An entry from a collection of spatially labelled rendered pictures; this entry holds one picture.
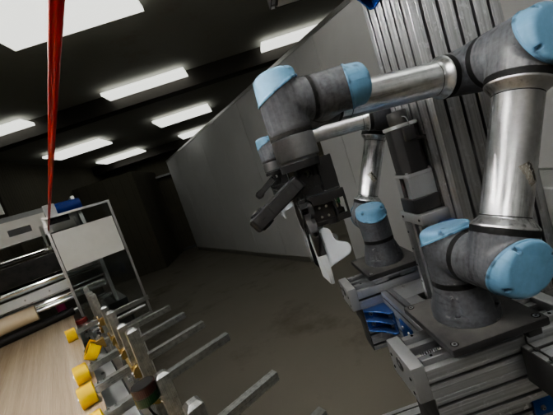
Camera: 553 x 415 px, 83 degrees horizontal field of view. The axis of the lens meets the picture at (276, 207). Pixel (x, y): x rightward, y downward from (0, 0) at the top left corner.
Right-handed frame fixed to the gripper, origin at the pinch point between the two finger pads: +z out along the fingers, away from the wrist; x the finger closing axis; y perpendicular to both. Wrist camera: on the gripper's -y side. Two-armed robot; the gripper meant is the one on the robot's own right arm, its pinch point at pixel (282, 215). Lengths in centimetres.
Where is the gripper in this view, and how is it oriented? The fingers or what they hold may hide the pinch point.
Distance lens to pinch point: 139.4
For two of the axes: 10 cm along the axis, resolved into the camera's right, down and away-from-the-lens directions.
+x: -0.6, -0.9, 9.9
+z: 3.1, 9.4, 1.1
